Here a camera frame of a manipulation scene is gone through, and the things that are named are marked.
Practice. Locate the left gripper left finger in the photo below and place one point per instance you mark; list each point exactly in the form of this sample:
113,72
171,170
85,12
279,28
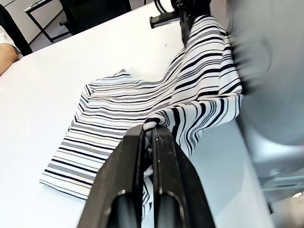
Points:
118,166

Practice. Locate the robot body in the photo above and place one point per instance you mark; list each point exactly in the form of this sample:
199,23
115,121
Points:
273,107

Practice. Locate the person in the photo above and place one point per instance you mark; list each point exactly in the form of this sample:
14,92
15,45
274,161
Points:
6,55

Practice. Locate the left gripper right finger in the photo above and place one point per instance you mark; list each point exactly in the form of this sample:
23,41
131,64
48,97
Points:
171,171

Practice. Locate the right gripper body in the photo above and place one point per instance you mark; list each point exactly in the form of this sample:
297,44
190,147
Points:
166,17

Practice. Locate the striped T-shirt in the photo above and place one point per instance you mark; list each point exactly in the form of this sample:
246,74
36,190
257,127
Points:
133,102

